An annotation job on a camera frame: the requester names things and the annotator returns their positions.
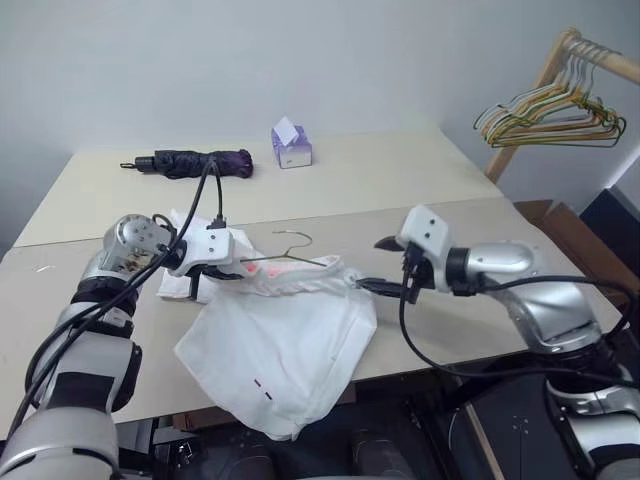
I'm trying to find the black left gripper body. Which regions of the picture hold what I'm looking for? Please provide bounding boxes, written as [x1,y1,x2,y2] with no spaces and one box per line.
[189,266,217,302]

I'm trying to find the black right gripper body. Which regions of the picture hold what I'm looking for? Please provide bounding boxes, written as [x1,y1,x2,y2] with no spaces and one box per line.
[400,241,434,305]

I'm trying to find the olive green clothes hanger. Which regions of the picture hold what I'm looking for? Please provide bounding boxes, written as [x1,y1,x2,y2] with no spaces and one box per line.
[238,228,331,269]

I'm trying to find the white shorts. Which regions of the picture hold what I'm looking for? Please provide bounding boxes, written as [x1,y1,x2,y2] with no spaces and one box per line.
[155,207,379,442]

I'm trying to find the black folded umbrella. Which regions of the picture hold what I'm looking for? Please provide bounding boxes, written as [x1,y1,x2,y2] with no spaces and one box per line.
[119,148,255,181]

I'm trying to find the purple tissue box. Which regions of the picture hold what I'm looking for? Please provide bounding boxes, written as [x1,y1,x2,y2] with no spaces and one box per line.
[270,115,315,169]

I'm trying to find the wooden clothes rack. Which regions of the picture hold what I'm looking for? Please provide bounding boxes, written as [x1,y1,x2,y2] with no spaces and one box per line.
[484,28,640,181]

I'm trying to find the brown cardboard box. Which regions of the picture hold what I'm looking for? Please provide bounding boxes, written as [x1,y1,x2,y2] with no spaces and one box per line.
[514,199,640,321]

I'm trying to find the black box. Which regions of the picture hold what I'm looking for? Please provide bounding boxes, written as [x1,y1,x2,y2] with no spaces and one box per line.
[578,187,640,254]

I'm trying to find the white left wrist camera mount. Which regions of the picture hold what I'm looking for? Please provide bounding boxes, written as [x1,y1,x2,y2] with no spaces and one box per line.
[168,224,236,277]

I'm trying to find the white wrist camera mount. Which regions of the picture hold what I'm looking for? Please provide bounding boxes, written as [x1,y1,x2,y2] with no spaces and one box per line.
[397,204,451,292]
[168,224,236,277]

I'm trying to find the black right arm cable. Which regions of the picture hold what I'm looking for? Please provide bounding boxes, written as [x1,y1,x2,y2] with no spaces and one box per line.
[397,269,640,391]

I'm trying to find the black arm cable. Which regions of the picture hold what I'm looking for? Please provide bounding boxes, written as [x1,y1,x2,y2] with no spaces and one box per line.
[9,154,229,436]
[397,269,640,391]

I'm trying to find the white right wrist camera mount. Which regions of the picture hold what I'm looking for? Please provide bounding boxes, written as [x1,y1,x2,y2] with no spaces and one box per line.
[397,204,451,292]

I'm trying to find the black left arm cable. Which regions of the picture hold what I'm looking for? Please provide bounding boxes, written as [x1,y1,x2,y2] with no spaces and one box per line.
[9,154,229,436]

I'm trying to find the bunch of wire hangers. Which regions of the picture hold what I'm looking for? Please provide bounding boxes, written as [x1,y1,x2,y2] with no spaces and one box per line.
[479,44,619,144]

